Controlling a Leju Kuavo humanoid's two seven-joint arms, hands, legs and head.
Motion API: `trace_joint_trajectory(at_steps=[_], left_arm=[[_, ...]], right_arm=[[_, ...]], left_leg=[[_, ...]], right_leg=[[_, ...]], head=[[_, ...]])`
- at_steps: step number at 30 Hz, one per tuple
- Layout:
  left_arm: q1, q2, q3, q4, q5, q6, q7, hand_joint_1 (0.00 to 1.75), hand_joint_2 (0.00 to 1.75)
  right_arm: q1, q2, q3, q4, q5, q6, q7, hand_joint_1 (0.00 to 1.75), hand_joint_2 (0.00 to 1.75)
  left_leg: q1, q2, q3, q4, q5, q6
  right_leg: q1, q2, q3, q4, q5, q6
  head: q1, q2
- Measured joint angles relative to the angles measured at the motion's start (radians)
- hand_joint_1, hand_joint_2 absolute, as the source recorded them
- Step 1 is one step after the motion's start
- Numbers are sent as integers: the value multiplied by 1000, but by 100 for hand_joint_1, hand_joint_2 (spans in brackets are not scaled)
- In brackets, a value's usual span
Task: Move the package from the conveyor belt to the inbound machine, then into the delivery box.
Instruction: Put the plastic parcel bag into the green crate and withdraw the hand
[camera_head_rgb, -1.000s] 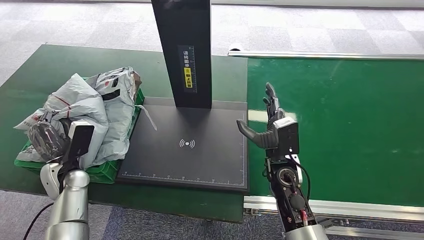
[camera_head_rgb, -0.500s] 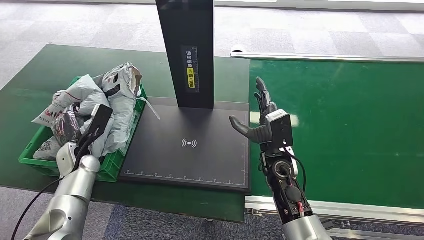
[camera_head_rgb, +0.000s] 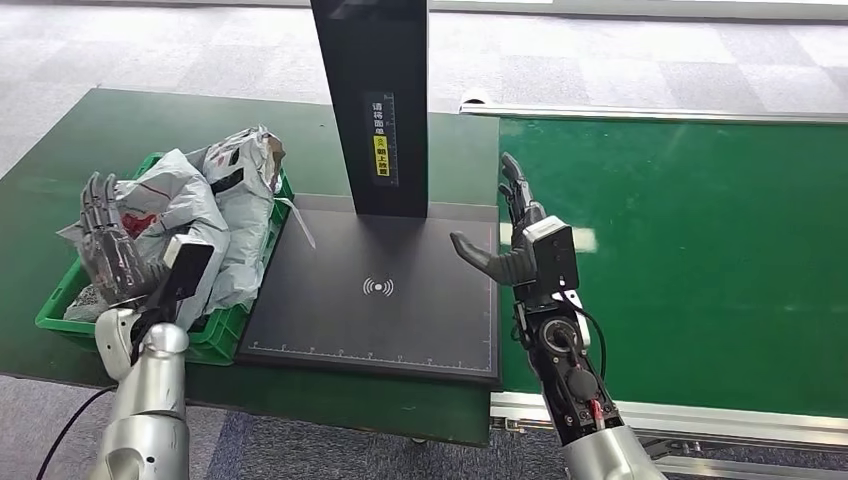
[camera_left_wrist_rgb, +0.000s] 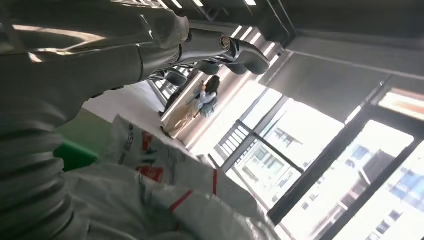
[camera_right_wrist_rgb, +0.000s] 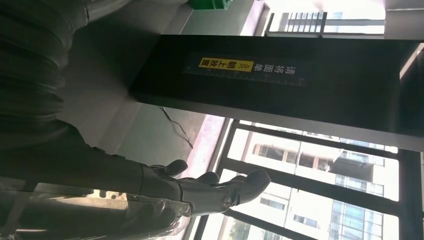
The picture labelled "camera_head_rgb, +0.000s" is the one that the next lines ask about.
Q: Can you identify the green plastic crate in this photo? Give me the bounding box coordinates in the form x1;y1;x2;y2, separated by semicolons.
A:
34;152;293;368

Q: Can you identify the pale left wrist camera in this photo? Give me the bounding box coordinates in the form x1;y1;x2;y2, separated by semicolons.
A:
154;233;216;314

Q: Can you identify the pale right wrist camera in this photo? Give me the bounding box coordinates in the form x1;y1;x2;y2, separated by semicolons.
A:
522;215;580;297

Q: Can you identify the large white plastic mail bag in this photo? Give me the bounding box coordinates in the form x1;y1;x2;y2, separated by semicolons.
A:
58;125;288;325

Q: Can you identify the white plastic strip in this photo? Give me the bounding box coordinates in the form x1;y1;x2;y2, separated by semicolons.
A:
274;197;318;251

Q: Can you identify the black scanner column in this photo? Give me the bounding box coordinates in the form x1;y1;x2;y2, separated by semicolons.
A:
309;0;431;219

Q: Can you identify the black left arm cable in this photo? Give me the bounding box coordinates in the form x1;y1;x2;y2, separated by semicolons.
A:
35;385;118;480

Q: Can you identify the slim aluminium conveyor rail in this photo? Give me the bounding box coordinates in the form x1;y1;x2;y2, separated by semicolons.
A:
458;102;848;126

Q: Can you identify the black scanner platform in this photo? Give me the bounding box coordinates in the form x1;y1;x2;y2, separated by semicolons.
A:
237;193;502;386

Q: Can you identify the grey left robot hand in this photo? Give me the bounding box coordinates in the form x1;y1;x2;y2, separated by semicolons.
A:
79;172;168;308

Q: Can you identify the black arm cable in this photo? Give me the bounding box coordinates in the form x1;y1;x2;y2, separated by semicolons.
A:
35;385;118;480
561;291;608;384

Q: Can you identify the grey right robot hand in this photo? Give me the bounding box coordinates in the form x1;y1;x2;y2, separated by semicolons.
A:
450;152;549;288

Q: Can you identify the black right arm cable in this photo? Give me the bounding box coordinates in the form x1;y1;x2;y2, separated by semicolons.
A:
561;291;608;384

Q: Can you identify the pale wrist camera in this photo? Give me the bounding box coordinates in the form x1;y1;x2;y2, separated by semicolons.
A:
154;233;216;314
522;215;580;297

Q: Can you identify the green conveyor belt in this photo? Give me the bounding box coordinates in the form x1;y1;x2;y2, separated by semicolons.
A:
498;117;848;419

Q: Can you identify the wide aluminium conveyor rail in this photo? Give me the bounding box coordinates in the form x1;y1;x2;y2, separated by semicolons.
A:
490;392;848;452

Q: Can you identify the black yellow column label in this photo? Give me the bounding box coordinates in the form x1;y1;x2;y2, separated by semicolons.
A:
362;91;401;189

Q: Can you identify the aluminium conveyor underframe beam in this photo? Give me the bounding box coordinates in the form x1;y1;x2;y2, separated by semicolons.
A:
643;440;848;480

